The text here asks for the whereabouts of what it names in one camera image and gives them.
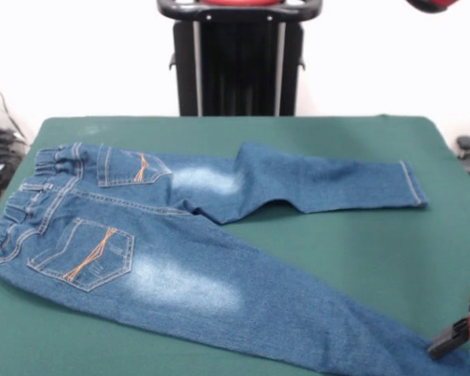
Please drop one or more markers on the blue denim jeans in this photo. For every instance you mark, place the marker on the blue denim jeans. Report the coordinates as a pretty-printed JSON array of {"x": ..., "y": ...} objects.
[{"x": 180, "y": 266}]

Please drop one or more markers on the dark green table cloth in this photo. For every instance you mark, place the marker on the dark green table cloth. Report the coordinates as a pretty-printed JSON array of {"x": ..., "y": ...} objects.
[{"x": 82, "y": 344}]

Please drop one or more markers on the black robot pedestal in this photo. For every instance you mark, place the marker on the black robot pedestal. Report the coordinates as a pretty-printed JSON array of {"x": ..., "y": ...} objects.
[{"x": 239, "y": 66}]

